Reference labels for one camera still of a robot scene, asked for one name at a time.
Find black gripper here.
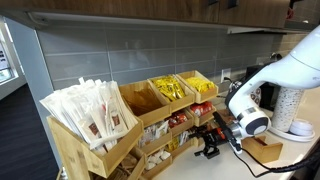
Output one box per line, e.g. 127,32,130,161
189,126,228,159

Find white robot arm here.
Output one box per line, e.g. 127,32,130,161
189,26,320,159

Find red sachets right stand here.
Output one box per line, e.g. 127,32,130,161
190,101,212,117

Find red sachets stand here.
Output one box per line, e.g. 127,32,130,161
167,112,187,128
190,101,212,117

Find wooden condiment stand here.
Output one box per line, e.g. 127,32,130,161
175,70,220,148
119,80,172,180
142,75,195,156

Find right wooden condiment stand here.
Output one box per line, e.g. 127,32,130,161
175,70,220,148

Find white sachets middle shelf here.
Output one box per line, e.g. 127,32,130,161
139,121,169,147

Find white sachets shelf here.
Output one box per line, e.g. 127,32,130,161
139,121,169,147
145,149,171,171

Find white sachets bottom shelf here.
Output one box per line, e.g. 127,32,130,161
145,149,171,171

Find left wooden cutlery stand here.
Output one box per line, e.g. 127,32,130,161
47,116,146,180

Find yellow sachets right bin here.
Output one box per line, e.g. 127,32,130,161
186,77,215,93

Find yellow sachets bin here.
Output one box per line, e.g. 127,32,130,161
153,75,185,101
186,77,215,93

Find yellow sachets middle bin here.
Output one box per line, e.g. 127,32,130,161
153,75,185,101

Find stack of patterned paper cups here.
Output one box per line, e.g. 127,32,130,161
271,87,304,132

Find stack of white lids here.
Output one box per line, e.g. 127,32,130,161
289,119,313,136

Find white wrapped cutlery packets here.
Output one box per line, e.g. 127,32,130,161
40,78,138,155

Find wooden overhead cabinet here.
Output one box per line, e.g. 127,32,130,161
0,0,290,28

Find white wall outlet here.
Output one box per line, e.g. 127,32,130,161
221,68,231,83

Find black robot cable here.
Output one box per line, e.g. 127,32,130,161
213,111,320,178

